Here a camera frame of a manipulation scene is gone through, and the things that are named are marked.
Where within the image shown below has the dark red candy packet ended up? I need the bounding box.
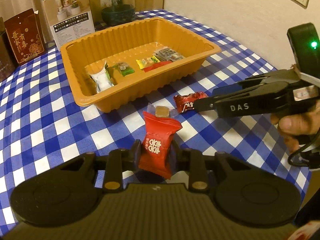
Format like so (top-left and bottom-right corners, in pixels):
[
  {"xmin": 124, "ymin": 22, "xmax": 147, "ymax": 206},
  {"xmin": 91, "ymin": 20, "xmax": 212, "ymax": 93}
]
[{"xmin": 174, "ymin": 92, "xmax": 208, "ymax": 114}]

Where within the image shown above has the large red snack packet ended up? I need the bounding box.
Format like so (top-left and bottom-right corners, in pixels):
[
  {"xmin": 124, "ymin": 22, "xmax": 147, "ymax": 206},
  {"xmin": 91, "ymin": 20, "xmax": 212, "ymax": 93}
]
[{"xmin": 138, "ymin": 111, "xmax": 182, "ymax": 179}]

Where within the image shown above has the grey printed snack packet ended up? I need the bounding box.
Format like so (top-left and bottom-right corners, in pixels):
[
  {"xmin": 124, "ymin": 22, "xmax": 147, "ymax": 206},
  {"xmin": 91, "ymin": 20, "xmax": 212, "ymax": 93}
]
[{"xmin": 154, "ymin": 47, "xmax": 185, "ymax": 62}]

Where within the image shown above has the red square snack packet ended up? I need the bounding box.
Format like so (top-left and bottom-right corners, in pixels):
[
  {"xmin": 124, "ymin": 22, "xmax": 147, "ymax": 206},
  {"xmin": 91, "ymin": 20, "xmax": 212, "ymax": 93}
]
[{"xmin": 143, "ymin": 61, "xmax": 172, "ymax": 73}]

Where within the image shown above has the yellow green snack packet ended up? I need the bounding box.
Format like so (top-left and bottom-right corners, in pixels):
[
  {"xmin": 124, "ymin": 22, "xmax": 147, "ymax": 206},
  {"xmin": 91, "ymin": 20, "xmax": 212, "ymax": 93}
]
[{"xmin": 136, "ymin": 55, "xmax": 160, "ymax": 69}]

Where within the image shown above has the white green snack packet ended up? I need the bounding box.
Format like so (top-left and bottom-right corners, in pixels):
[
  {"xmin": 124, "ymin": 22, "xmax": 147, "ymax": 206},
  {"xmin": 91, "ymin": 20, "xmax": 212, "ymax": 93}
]
[{"xmin": 89, "ymin": 61, "xmax": 114, "ymax": 93}]

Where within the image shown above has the green small candy packet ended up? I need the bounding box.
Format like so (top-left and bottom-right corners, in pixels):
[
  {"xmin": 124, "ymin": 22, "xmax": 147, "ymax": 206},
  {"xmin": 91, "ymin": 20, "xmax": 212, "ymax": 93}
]
[{"xmin": 112, "ymin": 62, "xmax": 135, "ymax": 76}]

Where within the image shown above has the person's right hand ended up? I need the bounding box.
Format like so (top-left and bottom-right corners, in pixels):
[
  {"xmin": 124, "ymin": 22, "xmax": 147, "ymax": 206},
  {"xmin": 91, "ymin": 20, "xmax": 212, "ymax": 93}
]
[{"xmin": 270, "ymin": 100, "xmax": 319, "ymax": 153}]

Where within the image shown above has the clear wrapped brown candy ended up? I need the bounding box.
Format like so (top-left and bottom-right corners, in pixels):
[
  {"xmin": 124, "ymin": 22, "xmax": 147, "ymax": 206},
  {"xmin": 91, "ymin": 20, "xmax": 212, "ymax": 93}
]
[{"xmin": 147, "ymin": 103, "xmax": 178, "ymax": 118}]

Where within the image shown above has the orange plastic tray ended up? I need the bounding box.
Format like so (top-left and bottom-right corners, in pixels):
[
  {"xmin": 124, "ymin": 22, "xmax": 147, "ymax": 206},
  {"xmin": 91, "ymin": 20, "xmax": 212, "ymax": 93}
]
[{"xmin": 60, "ymin": 17, "xmax": 221, "ymax": 113}]

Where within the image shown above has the green glass humidifier jar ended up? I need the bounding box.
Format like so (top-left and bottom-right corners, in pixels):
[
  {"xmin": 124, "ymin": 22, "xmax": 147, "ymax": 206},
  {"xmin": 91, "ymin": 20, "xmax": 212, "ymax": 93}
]
[{"xmin": 100, "ymin": 0, "xmax": 136, "ymax": 27}]

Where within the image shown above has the white product box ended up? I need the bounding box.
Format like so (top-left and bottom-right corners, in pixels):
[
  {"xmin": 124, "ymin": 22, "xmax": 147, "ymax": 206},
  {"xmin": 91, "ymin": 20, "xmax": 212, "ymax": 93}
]
[{"xmin": 43, "ymin": 0, "xmax": 95, "ymax": 49}]

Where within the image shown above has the dark red gift box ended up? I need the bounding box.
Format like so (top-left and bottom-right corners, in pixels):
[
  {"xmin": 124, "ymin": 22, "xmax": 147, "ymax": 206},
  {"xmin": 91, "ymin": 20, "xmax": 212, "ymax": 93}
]
[{"xmin": 4, "ymin": 8, "xmax": 46, "ymax": 66}]

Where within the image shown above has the black cable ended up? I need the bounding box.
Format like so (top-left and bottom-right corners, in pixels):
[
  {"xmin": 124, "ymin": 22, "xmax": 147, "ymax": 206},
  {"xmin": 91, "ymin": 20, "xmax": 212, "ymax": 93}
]
[{"xmin": 287, "ymin": 134, "xmax": 320, "ymax": 168}]

